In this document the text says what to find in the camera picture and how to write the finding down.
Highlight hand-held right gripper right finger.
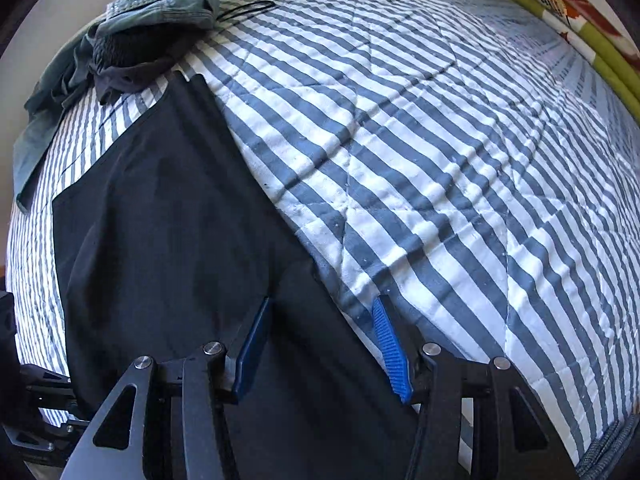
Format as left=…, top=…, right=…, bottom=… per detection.
left=371, top=294, right=576, bottom=480

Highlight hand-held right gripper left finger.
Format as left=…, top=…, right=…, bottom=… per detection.
left=60, top=296, right=274, bottom=480

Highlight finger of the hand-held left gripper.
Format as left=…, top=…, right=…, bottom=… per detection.
left=19, top=363, right=77, bottom=403
left=0, top=407, right=93, bottom=461

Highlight black shorts with yellow stripes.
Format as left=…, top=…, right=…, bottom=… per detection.
left=52, top=74, right=426, bottom=480

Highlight blue white striped blanket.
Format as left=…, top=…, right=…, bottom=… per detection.
left=10, top=0, right=640, bottom=480

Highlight dark navy garment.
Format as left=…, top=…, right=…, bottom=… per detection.
left=89, top=24, right=193, bottom=107

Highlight grey-green jeans pile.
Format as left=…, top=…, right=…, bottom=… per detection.
left=12, top=0, right=222, bottom=211

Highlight green patterned cushion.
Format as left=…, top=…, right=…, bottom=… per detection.
left=467, top=0, right=640, bottom=123

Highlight black hair tie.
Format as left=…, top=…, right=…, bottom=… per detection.
left=216, top=1, right=277, bottom=24

